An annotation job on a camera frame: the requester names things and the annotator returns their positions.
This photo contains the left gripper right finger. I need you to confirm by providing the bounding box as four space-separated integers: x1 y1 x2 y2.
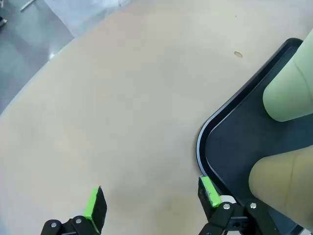
197 175 282 235

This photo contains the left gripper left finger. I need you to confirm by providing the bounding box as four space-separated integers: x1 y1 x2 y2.
40 185 108 235

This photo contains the brown tall cup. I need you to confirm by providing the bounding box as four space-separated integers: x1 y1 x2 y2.
248 144 313 230

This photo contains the light green tall cup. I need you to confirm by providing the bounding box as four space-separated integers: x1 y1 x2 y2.
263 30 313 122

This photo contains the black plastic tray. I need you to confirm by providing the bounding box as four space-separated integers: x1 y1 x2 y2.
196 38 313 235

